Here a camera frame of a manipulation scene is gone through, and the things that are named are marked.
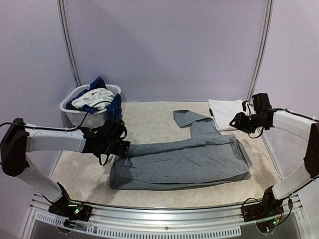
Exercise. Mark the white and green raglan shirt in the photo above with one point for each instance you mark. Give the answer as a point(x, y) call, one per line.
point(223, 112)

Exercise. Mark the grey garment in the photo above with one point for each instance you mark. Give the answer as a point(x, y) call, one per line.
point(207, 158)

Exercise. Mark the blue plaid garment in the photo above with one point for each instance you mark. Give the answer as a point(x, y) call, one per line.
point(99, 83)

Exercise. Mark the aluminium corner post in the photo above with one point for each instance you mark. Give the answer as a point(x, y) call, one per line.
point(67, 41)
point(261, 49)

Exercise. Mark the right aluminium corner post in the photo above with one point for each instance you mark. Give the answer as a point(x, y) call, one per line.
point(261, 49)

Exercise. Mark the left aluminium corner post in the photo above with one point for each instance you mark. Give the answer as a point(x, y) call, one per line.
point(67, 41)

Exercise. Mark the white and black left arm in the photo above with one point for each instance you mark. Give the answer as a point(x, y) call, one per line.
point(21, 138)

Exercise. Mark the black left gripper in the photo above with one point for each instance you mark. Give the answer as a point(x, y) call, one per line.
point(123, 150)

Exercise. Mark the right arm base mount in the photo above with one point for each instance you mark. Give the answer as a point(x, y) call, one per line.
point(266, 217)

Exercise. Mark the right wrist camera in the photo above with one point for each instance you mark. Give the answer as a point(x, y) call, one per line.
point(260, 105)

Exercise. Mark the white garment in basket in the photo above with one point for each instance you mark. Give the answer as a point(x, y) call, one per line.
point(97, 98)

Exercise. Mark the aluminium front rail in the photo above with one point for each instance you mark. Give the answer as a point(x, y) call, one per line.
point(108, 222)

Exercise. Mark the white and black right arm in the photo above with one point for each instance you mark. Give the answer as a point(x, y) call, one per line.
point(299, 144)

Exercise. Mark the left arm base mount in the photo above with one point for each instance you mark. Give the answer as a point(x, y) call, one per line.
point(72, 212)

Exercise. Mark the white plastic laundry basket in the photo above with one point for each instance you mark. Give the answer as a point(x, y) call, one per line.
point(91, 120)

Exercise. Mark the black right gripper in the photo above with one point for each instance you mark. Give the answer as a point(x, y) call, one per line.
point(239, 121)

